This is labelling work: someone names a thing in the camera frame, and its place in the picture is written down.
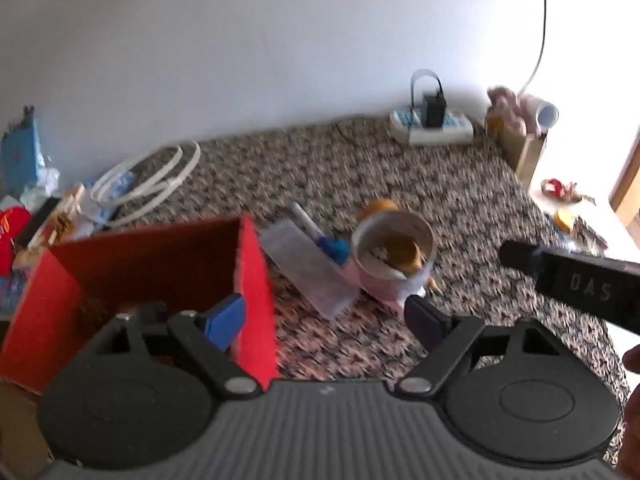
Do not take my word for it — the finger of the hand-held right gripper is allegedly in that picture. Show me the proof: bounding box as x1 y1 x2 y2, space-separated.
499 239 545 277

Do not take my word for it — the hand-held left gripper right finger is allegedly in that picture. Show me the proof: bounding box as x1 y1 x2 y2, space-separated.
392 294 568 401

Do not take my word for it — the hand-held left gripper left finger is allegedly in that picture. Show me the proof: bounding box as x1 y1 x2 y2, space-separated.
102 294 263 401

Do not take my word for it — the red cardboard box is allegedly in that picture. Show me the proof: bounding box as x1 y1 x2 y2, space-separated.
0 214 283 396

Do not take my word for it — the wide tape roll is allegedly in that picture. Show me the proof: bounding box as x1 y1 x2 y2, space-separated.
350 210 437 306

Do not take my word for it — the clear plastic case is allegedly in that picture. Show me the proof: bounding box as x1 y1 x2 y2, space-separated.
261 217 361 321

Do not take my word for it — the small blue object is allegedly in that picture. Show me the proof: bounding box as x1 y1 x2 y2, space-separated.
315 235 351 266

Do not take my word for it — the yellow rubber toy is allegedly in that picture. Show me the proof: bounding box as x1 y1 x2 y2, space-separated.
356 199 426 273

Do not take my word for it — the white marker pen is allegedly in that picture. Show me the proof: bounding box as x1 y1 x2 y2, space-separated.
290 202 326 241

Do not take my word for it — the person's right hand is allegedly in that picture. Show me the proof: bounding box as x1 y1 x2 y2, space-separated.
616 344 640 478

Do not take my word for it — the red white small toy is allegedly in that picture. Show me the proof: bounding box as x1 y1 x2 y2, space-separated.
542 177 596 206

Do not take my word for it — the white cup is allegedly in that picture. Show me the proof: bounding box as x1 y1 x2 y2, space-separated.
525 94 560 133

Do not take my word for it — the white power strip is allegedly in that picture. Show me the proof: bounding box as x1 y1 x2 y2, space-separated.
389 109 475 147

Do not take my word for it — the floral patterned blanket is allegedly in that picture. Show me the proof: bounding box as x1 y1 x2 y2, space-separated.
107 117 631 466

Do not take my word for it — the pink plush toy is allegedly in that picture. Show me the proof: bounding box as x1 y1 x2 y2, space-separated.
487 85 541 133

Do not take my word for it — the black charger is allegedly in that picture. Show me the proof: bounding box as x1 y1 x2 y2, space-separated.
422 91 447 130

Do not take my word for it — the gold edged picture book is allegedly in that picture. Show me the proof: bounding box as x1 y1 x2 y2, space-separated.
12 185 86 271

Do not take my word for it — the black phone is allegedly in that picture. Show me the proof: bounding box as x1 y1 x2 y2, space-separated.
15 195 63 248

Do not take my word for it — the blue patterned mat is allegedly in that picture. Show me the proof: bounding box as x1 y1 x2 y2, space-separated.
0 172 143 322

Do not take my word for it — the white plastic bag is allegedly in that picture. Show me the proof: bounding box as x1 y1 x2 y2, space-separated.
20 167 63 211

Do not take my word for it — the red heart plush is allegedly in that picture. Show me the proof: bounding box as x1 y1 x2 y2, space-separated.
0 205 33 276

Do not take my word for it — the brown cardboard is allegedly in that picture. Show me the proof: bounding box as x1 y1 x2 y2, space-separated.
0 375 53 480

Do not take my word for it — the blue pouch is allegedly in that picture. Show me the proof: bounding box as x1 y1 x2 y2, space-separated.
0 105 48 196

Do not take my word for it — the wooden door frame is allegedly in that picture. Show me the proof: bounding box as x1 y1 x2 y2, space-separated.
607 135 640 226

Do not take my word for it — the white coiled cable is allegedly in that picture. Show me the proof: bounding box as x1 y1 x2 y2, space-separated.
92 140 202 226

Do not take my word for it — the charger cable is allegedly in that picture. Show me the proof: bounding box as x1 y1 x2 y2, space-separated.
410 69 443 111

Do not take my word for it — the power strip cord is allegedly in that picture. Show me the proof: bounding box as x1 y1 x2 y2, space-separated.
517 0 551 98

